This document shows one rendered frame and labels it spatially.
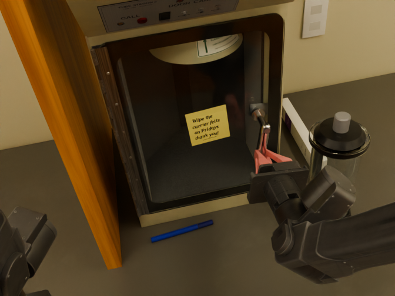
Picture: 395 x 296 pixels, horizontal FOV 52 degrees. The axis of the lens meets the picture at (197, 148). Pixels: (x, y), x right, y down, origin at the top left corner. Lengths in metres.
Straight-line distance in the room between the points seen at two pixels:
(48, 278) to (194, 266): 0.30
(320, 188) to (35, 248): 0.39
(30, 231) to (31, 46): 0.23
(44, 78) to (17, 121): 0.69
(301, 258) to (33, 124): 0.93
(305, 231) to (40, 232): 0.34
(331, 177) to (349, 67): 0.83
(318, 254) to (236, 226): 0.40
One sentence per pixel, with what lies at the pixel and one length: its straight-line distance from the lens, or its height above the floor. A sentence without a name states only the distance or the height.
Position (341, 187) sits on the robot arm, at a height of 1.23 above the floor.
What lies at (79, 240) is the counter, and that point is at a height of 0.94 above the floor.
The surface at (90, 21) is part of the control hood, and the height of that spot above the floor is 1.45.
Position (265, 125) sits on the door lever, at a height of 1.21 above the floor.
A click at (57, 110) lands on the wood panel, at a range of 0.62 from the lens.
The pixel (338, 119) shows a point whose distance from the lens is 0.76.
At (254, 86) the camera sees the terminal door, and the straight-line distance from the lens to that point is 0.74.
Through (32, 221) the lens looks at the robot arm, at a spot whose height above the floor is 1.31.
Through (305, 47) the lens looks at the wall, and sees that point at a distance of 1.29.
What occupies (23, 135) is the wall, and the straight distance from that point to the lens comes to 1.31.
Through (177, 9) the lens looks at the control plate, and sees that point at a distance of 0.59.
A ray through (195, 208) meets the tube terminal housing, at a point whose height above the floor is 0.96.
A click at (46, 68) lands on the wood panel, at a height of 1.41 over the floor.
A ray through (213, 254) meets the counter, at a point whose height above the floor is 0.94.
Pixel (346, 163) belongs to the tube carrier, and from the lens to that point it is 0.79.
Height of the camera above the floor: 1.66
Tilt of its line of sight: 41 degrees down
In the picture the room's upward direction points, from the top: 7 degrees counter-clockwise
